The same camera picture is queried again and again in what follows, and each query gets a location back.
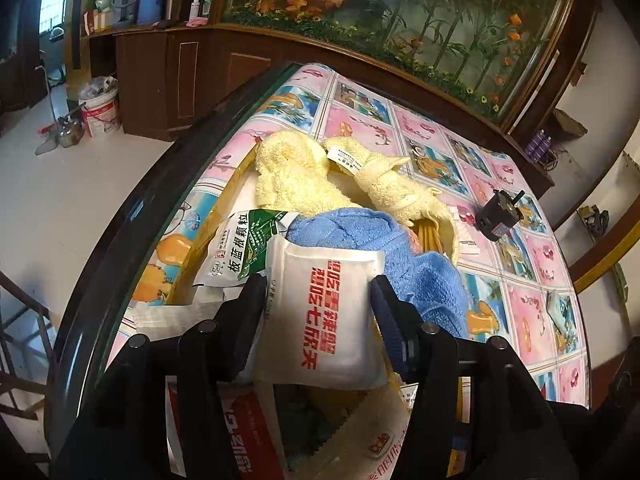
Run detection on blue towel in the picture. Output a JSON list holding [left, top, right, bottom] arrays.
[[286, 208, 470, 339]]

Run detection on green white medicine packet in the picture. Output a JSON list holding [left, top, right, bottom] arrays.
[[193, 209, 298, 288]]

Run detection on white black text packet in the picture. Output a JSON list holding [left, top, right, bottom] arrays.
[[131, 301, 222, 341]]

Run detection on white red label packet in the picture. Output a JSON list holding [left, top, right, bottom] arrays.
[[254, 235, 387, 390]]

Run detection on round white red packet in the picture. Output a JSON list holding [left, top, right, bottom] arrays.
[[165, 382, 286, 479]]

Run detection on yellow towel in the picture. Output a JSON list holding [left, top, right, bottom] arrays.
[[255, 130, 358, 217], [323, 136, 460, 266]]

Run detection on colourful patterned tablecloth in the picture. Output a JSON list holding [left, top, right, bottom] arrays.
[[106, 62, 591, 409]]

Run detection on yellow cardboard box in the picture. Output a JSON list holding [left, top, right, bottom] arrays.
[[164, 144, 467, 311]]

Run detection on black power adapter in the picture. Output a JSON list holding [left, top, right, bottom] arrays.
[[475, 190, 525, 242]]

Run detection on purple bottles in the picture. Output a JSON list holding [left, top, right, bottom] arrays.
[[525, 129, 551, 162]]

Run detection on metal kettle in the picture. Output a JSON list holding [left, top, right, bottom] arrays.
[[56, 106, 84, 148]]

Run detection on white plastic bucket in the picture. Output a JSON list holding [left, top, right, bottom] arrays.
[[78, 76, 120, 139]]

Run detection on large flower painting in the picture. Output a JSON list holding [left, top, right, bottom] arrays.
[[222, 0, 573, 125]]

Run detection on dark wooden shelf cabinet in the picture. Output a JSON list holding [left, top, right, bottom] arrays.
[[69, 0, 557, 201]]

